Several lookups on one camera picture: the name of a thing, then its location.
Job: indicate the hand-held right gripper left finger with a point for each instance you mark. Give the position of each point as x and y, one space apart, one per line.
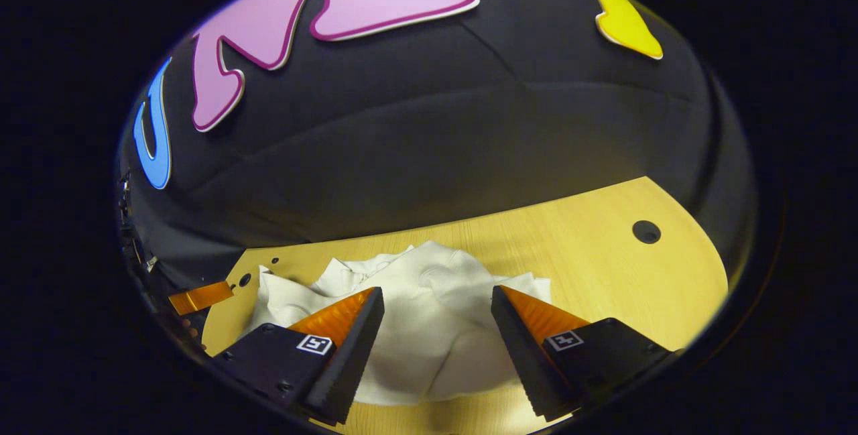
352 354

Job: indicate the black backdrop cloth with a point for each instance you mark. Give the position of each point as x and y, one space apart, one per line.
436 140

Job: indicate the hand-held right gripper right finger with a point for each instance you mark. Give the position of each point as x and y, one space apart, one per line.
519 354

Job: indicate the white long-sleeved garment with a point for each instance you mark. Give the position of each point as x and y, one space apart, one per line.
429 328

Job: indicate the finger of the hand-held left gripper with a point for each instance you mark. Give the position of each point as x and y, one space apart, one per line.
200 297

